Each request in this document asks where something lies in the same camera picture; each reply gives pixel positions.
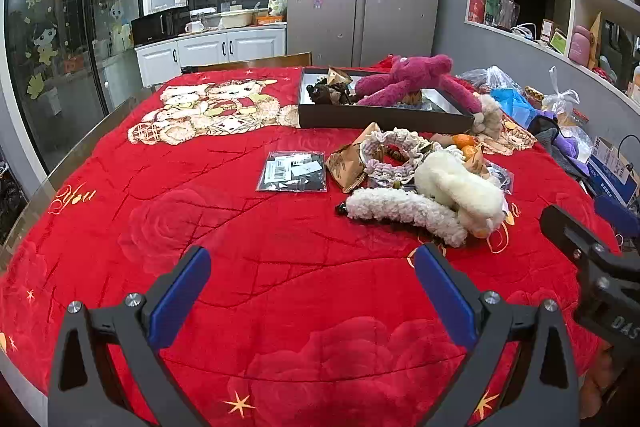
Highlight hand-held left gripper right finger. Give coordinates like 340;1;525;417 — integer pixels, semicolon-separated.
414;243;581;427

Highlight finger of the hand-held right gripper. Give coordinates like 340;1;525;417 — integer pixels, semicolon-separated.
539;204;608;270
594;195;640;242

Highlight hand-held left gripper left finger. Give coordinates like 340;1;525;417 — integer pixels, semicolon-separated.
47;246;213;427

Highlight white plush toy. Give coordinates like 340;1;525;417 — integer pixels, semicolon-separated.
414;150;508;238

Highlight braided cream headband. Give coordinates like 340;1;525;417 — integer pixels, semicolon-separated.
360;127;433;188

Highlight black packet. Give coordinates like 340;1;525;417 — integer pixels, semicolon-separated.
256;150;328;192

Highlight black shallow box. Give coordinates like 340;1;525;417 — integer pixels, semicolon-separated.
297;67;476;135

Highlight pink plush toy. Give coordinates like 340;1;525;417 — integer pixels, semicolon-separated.
354;53;483;114

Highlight person's right hand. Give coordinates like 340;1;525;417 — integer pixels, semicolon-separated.
580;341;626;420

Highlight blue and white cardboard box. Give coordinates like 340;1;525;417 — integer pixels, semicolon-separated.
585;136;640;206

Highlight black hair bands in bag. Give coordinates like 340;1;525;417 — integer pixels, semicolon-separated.
486;161;515;194

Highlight purple cloth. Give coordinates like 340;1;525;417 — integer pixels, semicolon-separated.
542;112;592;176

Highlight grey cloth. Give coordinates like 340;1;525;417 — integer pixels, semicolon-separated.
527;113;562;144

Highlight red printed blanket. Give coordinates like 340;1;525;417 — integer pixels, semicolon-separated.
0;54;626;427

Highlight knotted clear plastic bag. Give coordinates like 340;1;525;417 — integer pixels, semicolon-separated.
541;67;582;114

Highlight beige plush toy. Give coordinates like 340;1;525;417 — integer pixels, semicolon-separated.
472;94;504;140

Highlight blue plastic bag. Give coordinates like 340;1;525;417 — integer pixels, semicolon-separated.
490;88;532;124

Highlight pink container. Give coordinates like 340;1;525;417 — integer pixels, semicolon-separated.
567;25;596;68

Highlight clear glass jar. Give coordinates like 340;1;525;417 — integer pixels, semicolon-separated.
500;0;521;30

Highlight dark brown hair accessory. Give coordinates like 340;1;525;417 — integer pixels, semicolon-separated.
306;79;358;106

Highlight white kitchen cabinet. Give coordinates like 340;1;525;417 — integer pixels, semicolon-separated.
135;27;288;88

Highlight glass door with stickers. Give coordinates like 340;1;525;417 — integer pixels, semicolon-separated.
5;0;146;172

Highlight black microwave oven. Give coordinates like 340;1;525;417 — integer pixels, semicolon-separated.
131;7;192;46

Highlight cream plastic basin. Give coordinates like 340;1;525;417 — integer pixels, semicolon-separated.
220;9;256;30

